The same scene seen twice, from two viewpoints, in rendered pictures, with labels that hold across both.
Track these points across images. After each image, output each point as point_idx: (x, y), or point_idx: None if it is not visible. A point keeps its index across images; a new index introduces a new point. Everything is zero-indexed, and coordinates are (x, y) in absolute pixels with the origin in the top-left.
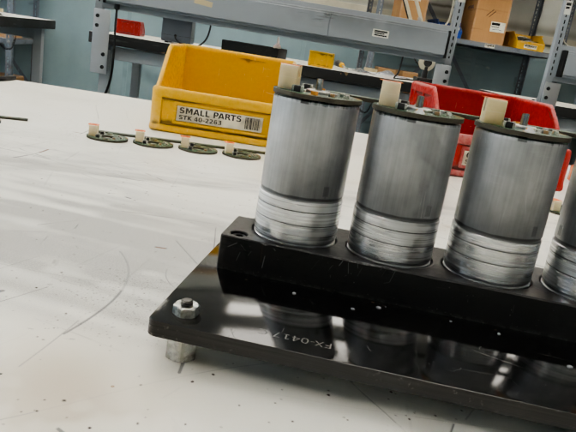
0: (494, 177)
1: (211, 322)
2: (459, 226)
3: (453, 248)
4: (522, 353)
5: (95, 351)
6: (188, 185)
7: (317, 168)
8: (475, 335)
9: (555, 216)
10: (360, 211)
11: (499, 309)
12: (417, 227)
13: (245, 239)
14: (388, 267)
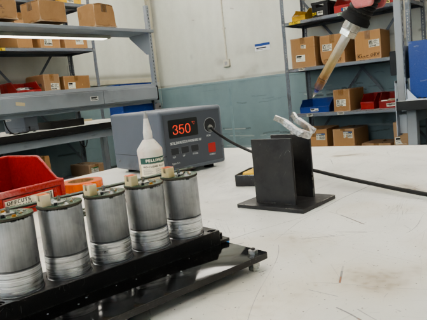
0: (105, 217)
1: None
2: (97, 244)
3: (99, 254)
4: (150, 280)
5: None
6: None
7: (29, 249)
8: (130, 284)
9: None
10: (54, 260)
11: (130, 269)
12: (84, 253)
13: (7, 303)
14: (81, 277)
